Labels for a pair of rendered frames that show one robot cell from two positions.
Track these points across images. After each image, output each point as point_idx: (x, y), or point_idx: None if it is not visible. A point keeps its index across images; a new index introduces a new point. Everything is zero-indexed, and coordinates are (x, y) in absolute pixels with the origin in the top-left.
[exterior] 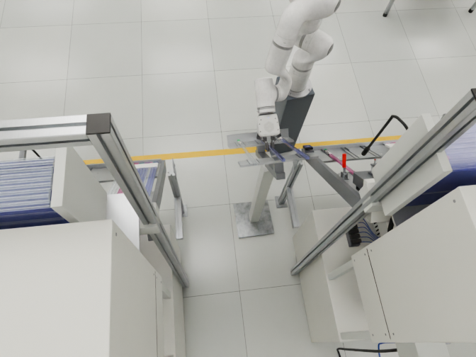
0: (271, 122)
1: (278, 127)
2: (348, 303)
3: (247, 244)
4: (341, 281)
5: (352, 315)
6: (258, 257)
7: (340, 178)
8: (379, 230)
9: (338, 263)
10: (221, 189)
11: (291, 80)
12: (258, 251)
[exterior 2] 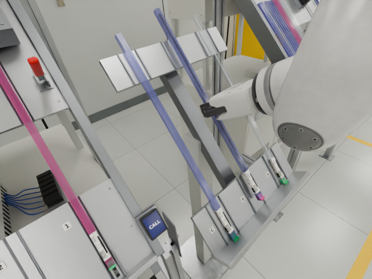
0: (239, 86)
1: (218, 96)
2: (59, 140)
3: (192, 225)
4: (68, 149)
5: (56, 135)
6: (175, 220)
7: (50, 63)
8: (1, 207)
9: (71, 159)
10: (265, 266)
11: (313, 32)
12: (177, 225)
